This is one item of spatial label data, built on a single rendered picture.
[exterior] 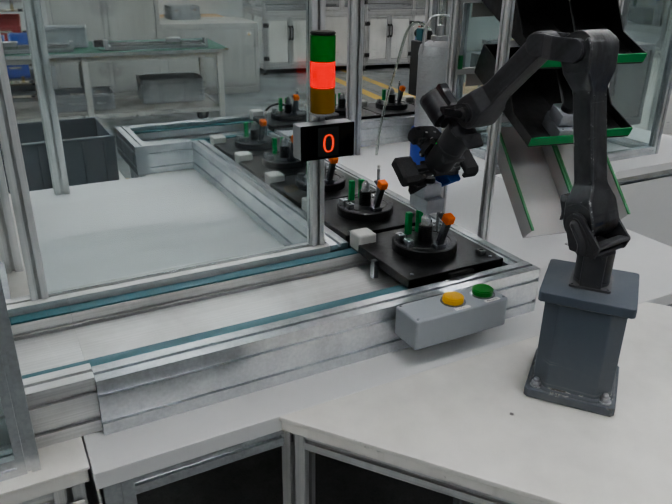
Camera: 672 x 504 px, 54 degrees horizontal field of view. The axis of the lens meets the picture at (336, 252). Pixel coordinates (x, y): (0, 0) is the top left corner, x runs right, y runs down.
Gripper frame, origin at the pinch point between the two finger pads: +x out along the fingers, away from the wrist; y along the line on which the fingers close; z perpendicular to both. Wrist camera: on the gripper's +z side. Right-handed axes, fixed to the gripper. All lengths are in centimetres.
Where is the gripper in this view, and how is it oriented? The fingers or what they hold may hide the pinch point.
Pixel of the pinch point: (425, 181)
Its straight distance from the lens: 140.3
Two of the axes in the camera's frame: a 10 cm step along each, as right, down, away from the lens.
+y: -8.8, 1.7, -4.4
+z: -3.6, -8.5, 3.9
